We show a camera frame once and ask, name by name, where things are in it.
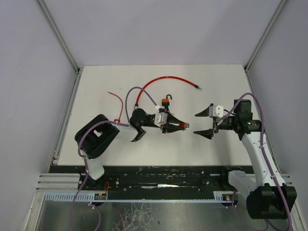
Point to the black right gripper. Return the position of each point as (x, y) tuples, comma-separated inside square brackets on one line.
[(215, 125)]

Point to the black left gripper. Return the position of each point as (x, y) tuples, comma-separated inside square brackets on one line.
[(164, 125)]

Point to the red cable padlock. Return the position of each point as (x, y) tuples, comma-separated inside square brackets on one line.
[(184, 125), (121, 106)]

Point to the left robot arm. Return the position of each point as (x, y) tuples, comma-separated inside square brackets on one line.
[(96, 136)]

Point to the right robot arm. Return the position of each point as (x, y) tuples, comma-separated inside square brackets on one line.
[(268, 196)]

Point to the orange black padlock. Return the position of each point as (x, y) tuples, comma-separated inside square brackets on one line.
[(165, 102)]

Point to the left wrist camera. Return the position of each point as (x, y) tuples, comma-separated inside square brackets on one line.
[(160, 118)]

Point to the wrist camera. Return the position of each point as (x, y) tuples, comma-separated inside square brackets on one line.
[(160, 118), (216, 111)]

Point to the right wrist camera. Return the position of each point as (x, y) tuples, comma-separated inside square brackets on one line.
[(216, 111)]

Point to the thick red cable lock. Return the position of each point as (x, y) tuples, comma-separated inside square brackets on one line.
[(171, 79)]

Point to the right aluminium frame post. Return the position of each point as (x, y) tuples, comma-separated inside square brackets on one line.
[(270, 25)]

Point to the aluminium frame post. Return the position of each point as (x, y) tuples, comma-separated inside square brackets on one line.
[(270, 25), (58, 35)]

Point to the grey slotted cable duct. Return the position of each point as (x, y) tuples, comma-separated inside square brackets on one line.
[(72, 196)]

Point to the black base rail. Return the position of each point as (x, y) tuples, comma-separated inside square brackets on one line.
[(162, 183)]

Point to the left aluminium frame post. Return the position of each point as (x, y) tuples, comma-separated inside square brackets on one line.
[(58, 35)]

